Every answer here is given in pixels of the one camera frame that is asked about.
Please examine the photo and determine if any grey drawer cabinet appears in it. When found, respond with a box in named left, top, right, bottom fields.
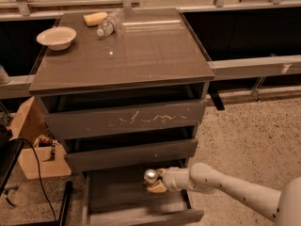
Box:
left=27, top=7, right=215, bottom=226

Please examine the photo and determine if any white bowl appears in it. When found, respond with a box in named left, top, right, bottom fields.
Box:
left=36, top=26, right=76, bottom=51

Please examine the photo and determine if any yellow sponge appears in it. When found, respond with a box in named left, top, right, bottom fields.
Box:
left=84, top=12, right=107, bottom=26

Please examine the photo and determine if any cardboard box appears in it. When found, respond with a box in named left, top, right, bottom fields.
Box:
left=9, top=97, right=71, bottom=179

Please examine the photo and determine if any clear plastic water bottle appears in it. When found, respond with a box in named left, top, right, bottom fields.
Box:
left=97, top=8, right=124, bottom=37

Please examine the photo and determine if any grey middle drawer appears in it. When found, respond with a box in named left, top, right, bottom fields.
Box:
left=65, top=139, right=198, bottom=172

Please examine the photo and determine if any metal railing frame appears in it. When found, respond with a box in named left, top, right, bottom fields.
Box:
left=1, top=0, right=300, bottom=99

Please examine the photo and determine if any black post on floor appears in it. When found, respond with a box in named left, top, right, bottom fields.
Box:
left=58, top=181, right=72, bottom=226

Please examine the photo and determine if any black cable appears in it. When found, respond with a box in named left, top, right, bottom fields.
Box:
left=12, top=137, right=58, bottom=223

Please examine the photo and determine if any grey open bottom drawer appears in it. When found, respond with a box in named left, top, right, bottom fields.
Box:
left=82, top=160, right=204, bottom=226

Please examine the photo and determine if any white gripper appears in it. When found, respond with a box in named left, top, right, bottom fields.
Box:
left=147, top=167, right=189, bottom=193

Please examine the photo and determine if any orange soda can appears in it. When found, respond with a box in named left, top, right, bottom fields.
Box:
left=144, top=169, right=159, bottom=186

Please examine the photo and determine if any grey top drawer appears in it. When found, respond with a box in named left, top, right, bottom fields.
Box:
left=44, top=100, right=206, bottom=139

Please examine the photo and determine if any black furniture at left edge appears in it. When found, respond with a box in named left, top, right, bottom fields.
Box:
left=0, top=124, right=24, bottom=195

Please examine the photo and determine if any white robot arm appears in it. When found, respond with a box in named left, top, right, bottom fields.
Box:
left=144, top=163, right=301, bottom=226

